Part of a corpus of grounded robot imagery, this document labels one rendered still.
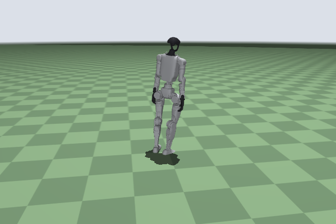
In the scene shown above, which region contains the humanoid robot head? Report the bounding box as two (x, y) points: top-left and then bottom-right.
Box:
(166, 37), (180, 56)

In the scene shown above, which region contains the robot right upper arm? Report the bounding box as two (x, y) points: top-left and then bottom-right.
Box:
(177, 57), (186, 82)

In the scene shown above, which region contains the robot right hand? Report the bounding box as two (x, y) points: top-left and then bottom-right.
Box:
(178, 95), (185, 112)

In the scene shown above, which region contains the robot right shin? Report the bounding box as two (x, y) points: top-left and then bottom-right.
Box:
(166, 122), (176, 151)

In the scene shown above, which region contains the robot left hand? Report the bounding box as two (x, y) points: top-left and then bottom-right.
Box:
(152, 87), (156, 104)

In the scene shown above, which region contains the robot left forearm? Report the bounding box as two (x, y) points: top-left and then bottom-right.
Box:
(153, 73), (161, 91)

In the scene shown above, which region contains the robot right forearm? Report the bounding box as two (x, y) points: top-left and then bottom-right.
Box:
(179, 77), (186, 98)

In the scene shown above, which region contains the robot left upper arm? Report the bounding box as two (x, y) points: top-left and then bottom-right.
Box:
(156, 54), (162, 77)

